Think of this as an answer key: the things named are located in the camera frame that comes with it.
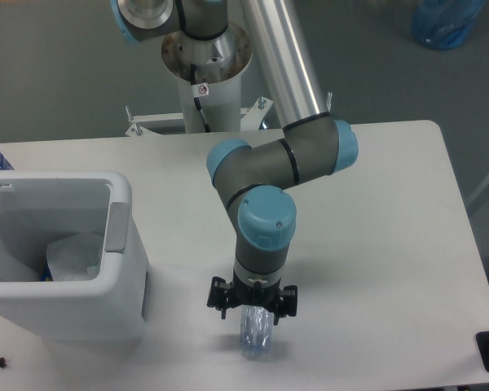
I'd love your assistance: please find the colourful snack wrapper in bin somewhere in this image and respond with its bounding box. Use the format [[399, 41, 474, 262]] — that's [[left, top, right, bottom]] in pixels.
[[40, 263, 53, 282]]

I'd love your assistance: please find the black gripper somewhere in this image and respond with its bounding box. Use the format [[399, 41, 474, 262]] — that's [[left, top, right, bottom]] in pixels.
[[207, 276, 298, 325]]

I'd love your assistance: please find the black cable on pedestal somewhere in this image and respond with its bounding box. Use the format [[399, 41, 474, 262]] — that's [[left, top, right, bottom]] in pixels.
[[189, 63, 212, 134]]

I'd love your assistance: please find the white plastic trash can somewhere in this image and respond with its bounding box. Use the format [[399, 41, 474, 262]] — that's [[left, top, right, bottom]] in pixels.
[[0, 170, 148, 340]]

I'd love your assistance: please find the crushed clear plastic bottle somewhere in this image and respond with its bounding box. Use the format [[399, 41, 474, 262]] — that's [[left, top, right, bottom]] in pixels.
[[240, 305, 274, 359]]

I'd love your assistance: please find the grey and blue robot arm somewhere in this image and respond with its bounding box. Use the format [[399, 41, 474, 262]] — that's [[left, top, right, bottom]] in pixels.
[[111, 1, 359, 319]]

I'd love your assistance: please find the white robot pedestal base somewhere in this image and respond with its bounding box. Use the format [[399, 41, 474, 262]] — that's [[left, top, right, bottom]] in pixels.
[[124, 20, 335, 138]]

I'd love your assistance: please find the blue plastic bag on floor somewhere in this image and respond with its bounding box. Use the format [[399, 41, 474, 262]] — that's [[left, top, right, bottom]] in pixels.
[[411, 0, 486, 51]]

